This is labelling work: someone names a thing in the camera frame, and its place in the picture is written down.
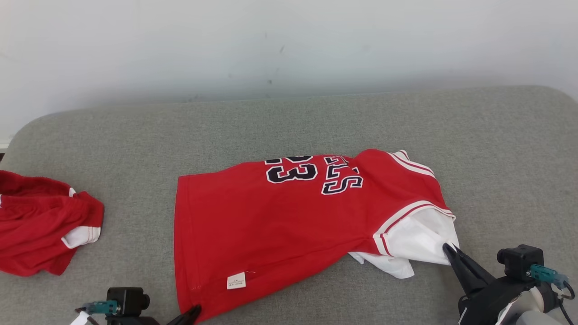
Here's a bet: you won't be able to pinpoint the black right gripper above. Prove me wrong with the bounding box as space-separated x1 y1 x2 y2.
443 243 536 325

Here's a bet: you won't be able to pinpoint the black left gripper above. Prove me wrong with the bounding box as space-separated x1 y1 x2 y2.
106 306 201 325

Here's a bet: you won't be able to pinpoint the red basketball jersey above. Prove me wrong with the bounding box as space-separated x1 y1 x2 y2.
174 149 460 323

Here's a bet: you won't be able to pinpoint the red shorts with white panels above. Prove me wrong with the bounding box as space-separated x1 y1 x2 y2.
0 170 104 277

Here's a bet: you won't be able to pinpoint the grey fabric sofa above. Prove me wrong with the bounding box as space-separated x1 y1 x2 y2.
0 86 578 325

